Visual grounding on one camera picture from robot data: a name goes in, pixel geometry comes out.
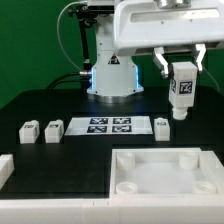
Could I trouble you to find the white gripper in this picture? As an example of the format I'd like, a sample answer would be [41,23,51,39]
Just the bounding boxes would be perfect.
[113,0,224,79]

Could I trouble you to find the white square tabletop part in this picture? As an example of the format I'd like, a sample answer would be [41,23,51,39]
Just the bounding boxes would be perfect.
[109,148,224,199]

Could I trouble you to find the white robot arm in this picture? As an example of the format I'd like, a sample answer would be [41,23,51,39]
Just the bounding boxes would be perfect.
[87,0,224,103]

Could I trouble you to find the white tag sheet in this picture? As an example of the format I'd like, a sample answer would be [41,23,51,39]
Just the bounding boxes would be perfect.
[65,116,153,136]

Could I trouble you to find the black base cables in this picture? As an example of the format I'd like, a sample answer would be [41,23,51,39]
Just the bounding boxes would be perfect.
[46,72,92,90]

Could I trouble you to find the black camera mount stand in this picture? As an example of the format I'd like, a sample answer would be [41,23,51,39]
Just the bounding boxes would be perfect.
[68,4,97,70]

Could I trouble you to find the grey cable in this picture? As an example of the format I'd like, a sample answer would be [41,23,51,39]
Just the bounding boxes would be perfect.
[56,1,88,72]

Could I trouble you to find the white obstacle fence wall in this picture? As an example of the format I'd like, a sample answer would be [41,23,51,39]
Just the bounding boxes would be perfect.
[0,153,224,224]

